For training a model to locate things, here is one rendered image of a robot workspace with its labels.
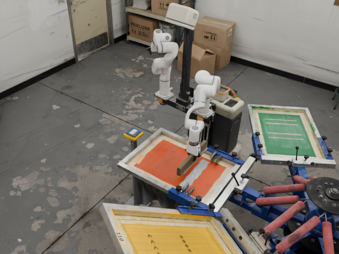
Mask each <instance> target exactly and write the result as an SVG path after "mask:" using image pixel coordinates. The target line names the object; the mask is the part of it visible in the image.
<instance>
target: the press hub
mask: <svg viewBox="0 0 339 254"><path fill-rule="evenodd" d="M306 191H307V195H308V197H309V199H310V200H311V201H312V202H313V203H314V204H315V205H316V206H317V207H316V209H315V210H312V211H309V209H308V206H307V203H304V204H305V208H304V209H302V210H301V211H300V212H299V213H300V214H303V215H305V217H304V220H303V222H300V221H298V220H296V219H294V218H291V219H290V220H289V221H287V225H288V227H287V226H284V229H283V233H284V237H285V236H287V235H289V234H291V233H293V232H294V231H295V230H297V229H298V228H299V227H300V226H302V225H303V224H304V223H306V222H307V221H308V220H309V219H311V218H312V217H313V216H317V217H320V216H321V215H322V214H323V213H325V211H326V212H327V213H326V217H327V222H330V223H331V227H332V235H334V233H335V231H336V230H337V231H339V222H337V223H335V221H334V215H339V180H337V179H335V178H331V177H317V178H314V179H312V180H311V181H309V183H308V184H307V188H306ZM320 220H321V223H320V224H318V225H317V226H316V227H315V228H313V229H312V230H311V231H309V232H310V233H311V235H310V236H308V237H306V238H304V239H302V240H299V243H300V244H301V245H303V247H301V248H299V249H297V250H295V252H294V253H295V254H315V252H317V253H322V250H321V247H320V244H319V241H318V238H319V237H320V238H323V233H322V223H323V222H325V214H324V215H323V216H322V217H321V218H320ZM333 246H334V254H339V240H338V239H336V238H334V237H333Z"/></svg>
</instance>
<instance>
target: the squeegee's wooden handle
mask: <svg viewBox="0 0 339 254"><path fill-rule="evenodd" d="M206 144H207V141H205V140H203V141H202V142H201V143H200V154H201V153H202V151H203V150H205V149H206ZM193 158H194V155H192V154H190V155H189V156H188V157H187V158H186V159H185V160H184V161H183V162H182V163H181V164H180V165H179V166H178V168H177V175H178V176H181V175H182V173H183V172H184V171H185V170H186V169H187V168H188V167H189V166H190V164H191V163H192V162H193Z"/></svg>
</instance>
